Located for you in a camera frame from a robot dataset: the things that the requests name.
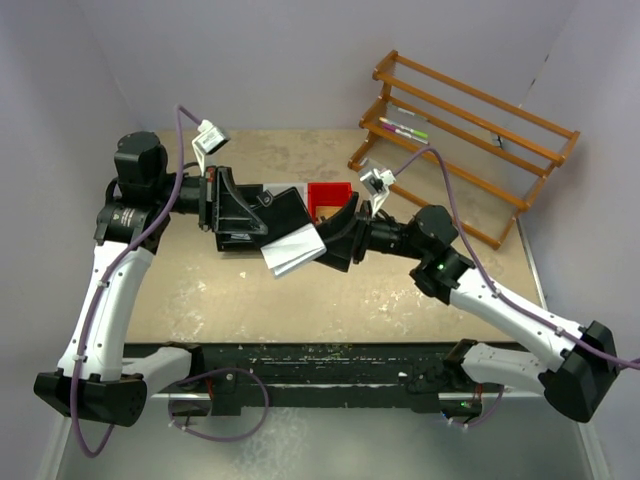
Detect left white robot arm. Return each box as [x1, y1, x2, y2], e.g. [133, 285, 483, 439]
[34, 131, 210, 428]

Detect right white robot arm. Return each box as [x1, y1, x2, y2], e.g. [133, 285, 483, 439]
[317, 195, 620, 423]

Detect purple cable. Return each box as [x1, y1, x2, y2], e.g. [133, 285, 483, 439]
[69, 104, 271, 459]
[392, 147, 640, 431]

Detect grey marker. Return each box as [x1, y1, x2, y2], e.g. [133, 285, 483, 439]
[390, 104, 430, 122]

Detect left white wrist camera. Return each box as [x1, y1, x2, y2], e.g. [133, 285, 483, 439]
[191, 119, 230, 175]

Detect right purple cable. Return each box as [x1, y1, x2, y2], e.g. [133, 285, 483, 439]
[392, 147, 640, 431]

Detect pink marker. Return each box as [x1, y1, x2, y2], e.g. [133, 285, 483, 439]
[382, 124, 430, 146]

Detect black plastic bin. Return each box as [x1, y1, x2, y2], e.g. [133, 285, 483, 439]
[215, 184, 263, 252]

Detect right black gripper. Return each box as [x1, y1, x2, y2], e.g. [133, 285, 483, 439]
[302, 191, 427, 272]

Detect black card holder wallet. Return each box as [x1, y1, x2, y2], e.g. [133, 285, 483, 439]
[249, 187, 327, 278]

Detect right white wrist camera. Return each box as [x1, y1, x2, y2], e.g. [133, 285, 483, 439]
[359, 168, 396, 216]

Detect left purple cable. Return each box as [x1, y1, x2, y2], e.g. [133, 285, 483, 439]
[69, 104, 271, 459]

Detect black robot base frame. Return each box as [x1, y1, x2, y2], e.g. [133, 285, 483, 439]
[87, 341, 556, 419]

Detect wooden tiered rack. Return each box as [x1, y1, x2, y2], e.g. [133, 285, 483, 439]
[348, 50, 580, 249]

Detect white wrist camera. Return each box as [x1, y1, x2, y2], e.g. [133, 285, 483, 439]
[359, 168, 396, 216]
[191, 119, 230, 175]

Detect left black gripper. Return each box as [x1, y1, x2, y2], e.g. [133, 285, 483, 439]
[151, 164, 268, 232]

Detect green capped marker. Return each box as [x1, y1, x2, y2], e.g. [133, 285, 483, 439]
[379, 116, 428, 140]

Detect red plastic bin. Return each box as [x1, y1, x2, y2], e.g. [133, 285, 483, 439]
[307, 182, 353, 223]

